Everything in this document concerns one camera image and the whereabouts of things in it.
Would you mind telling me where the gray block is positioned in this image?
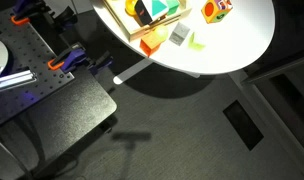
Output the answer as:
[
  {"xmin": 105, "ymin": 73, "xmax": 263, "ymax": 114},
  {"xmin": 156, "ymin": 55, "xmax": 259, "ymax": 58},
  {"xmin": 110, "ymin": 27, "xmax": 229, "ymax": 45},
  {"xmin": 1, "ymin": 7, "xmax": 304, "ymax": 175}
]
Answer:
[{"xmin": 168, "ymin": 21, "xmax": 191, "ymax": 47}]

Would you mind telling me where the orange block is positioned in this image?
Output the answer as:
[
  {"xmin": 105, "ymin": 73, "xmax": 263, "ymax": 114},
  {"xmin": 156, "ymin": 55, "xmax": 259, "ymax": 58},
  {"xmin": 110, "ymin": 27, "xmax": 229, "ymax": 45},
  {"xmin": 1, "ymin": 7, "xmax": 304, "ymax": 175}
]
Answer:
[{"xmin": 139, "ymin": 30, "xmax": 163, "ymax": 58}]

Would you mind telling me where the wooden tray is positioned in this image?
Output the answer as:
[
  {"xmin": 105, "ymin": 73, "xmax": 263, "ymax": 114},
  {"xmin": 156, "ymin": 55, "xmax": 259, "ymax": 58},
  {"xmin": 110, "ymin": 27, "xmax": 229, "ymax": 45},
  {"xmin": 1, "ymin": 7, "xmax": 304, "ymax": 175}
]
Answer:
[{"xmin": 101, "ymin": 0, "xmax": 193, "ymax": 43}]

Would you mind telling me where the green block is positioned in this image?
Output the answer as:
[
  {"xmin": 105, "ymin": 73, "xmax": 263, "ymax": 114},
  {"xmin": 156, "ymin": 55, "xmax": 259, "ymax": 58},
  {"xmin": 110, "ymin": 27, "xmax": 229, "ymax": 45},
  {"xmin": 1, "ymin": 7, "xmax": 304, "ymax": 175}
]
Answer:
[{"xmin": 165, "ymin": 0, "xmax": 181, "ymax": 16}]

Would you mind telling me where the white table foot bar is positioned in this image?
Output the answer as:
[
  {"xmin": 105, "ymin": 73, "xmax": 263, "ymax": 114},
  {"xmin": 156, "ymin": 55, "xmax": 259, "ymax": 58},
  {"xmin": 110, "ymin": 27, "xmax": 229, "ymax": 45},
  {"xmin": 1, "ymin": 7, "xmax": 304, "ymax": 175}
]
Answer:
[{"xmin": 112, "ymin": 57, "xmax": 155, "ymax": 85}]

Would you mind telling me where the yellow ball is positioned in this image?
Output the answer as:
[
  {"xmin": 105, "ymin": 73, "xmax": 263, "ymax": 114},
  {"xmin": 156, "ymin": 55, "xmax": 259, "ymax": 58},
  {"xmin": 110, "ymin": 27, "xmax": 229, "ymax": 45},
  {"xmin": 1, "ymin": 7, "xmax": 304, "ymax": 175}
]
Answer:
[{"xmin": 153, "ymin": 24, "xmax": 170, "ymax": 43}]

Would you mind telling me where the dark purple clamp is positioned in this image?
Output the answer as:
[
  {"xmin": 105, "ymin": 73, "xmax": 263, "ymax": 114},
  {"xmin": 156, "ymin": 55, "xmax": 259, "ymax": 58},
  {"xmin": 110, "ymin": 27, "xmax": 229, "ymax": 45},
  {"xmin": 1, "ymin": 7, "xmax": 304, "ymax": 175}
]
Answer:
[{"xmin": 87, "ymin": 50, "xmax": 115, "ymax": 76}]

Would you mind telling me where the light green triangular piece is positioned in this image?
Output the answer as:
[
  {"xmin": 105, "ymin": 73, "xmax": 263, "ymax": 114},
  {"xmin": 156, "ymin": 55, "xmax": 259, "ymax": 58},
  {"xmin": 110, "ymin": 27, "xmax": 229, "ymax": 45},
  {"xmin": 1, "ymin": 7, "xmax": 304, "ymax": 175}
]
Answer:
[{"xmin": 187, "ymin": 31, "xmax": 206, "ymax": 52}]

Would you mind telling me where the black white cube teal triangle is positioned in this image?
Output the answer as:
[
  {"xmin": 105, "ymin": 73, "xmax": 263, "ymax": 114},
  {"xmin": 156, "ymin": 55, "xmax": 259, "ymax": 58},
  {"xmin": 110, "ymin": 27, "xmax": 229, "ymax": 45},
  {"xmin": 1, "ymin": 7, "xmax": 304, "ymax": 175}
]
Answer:
[{"xmin": 134, "ymin": 0, "xmax": 170, "ymax": 27}]

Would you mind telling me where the black table plate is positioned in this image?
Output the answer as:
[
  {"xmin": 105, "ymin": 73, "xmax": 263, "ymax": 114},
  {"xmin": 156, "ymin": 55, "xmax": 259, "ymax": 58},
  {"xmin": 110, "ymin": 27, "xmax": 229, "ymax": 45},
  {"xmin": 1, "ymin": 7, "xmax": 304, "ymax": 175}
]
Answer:
[{"xmin": 0, "ymin": 68, "xmax": 118, "ymax": 178}]

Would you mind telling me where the black floor hatch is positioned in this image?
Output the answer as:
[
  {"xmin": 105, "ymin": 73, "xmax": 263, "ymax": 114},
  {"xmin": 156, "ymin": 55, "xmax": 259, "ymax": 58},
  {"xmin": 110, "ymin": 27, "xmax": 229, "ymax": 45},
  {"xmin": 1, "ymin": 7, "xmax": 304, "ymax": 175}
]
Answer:
[{"xmin": 222, "ymin": 99, "xmax": 265, "ymax": 152}]

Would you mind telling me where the orange multicoloured shape sorter cube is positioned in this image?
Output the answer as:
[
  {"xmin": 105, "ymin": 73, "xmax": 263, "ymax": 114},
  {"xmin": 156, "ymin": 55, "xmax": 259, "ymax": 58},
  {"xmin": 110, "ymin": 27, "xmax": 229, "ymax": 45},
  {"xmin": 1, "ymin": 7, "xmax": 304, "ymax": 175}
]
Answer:
[{"xmin": 200, "ymin": 0, "xmax": 234, "ymax": 25}]

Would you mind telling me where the black clamp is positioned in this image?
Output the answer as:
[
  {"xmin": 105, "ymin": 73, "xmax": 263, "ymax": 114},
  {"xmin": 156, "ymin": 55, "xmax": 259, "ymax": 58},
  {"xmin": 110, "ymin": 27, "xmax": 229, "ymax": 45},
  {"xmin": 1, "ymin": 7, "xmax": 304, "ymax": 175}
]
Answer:
[{"xmin": 53, "ymin": 5, "xmax": 79, "ymax": 32}]

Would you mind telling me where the black perforated breadboard plate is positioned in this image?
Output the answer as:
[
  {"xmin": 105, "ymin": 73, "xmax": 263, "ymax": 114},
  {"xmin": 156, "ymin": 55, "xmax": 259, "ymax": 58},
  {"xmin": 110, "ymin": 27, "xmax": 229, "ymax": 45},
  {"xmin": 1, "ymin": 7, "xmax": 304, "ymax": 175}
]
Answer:
[{"xmin": 0, "ymin": 15, "xmax": 76, "ymax": 130}]

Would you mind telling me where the dark cabinet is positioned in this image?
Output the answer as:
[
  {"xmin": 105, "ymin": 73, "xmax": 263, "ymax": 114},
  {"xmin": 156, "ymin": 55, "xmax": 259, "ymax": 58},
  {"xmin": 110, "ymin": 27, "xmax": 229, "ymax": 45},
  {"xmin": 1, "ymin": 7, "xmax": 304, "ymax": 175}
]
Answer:
[{"xmin": 241, "ymin": 46, "xmax": 304, "ymax": 158}]

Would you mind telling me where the gray metal table leg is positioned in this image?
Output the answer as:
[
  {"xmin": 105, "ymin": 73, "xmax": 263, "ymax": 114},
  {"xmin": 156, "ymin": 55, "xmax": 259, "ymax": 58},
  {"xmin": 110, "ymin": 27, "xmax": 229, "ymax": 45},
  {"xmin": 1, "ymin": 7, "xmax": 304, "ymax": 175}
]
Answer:
[{"xmin": 0, "ymin": 133, "xmax": 34, "ymax": 180}]

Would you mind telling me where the yellow ring toy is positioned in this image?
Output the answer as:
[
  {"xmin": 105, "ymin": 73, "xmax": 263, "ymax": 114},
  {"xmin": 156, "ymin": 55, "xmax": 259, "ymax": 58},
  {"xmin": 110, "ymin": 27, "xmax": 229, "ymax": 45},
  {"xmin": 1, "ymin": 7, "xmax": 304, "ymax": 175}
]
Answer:
[{"xmin": 124, "ymin": 0, "xmax": 140, "ymax": 17}]

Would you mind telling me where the purple clamp orange handle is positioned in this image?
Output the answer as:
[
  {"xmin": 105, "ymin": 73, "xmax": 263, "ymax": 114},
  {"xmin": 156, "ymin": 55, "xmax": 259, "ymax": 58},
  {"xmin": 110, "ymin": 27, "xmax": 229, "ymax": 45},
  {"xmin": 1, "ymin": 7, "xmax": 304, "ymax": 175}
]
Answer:
[
  {"xmin": 10, "ymin": 0, "xmax": 50, "ymax": 26},
  {"xmin": 47, "ymin": 46, "xmax": 88, "ymax": 73}
]

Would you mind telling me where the aluminium extrusion rail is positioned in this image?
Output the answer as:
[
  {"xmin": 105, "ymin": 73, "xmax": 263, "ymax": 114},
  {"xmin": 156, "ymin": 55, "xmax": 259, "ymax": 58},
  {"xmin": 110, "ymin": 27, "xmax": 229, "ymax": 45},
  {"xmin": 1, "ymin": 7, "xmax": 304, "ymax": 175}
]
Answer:
[{"xmin": 0, "ymin": 68, "xmax": 38, "ymax": 93}]

